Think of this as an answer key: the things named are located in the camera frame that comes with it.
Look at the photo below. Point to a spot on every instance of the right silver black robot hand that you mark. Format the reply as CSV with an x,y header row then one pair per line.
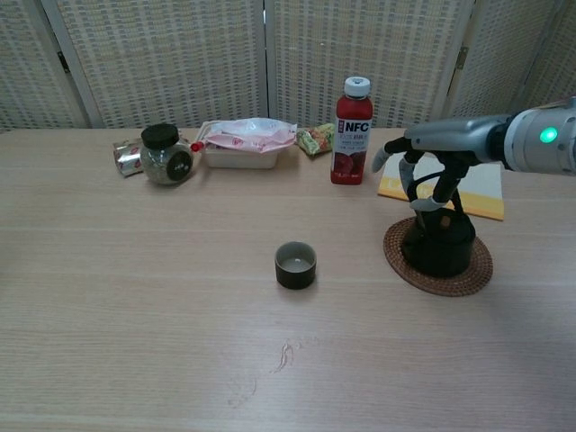
x,y
459,137

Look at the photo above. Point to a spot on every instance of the black teapot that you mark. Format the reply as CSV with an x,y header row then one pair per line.
x,y
441,252

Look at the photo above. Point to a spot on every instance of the brown woven round coaster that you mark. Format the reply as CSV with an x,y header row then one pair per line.
x,y
481,270

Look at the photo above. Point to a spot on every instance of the dark ceramic cup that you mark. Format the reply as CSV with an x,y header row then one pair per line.
x,y
294,274

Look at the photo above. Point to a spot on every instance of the yellow white Lexicon book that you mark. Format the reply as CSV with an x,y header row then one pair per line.
x,y
481,189

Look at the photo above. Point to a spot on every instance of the red NFC juice bottle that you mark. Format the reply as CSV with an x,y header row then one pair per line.
x,y
352,157

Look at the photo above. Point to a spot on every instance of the green orange snack packet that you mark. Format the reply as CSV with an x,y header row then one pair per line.
x,y
315,139

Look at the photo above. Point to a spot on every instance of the pink white plastic bag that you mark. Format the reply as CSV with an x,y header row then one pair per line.
x,y
252,135

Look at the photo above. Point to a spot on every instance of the white plastic tray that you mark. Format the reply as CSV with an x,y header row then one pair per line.
x,y
238,159

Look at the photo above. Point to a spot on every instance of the small red cap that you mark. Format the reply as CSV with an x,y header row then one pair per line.
x,y
196,146

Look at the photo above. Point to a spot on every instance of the woven folding screen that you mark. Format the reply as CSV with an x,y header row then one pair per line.
x,y
180,58

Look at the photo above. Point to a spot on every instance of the glass jar with black lid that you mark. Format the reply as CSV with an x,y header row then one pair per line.
x,y
166,162

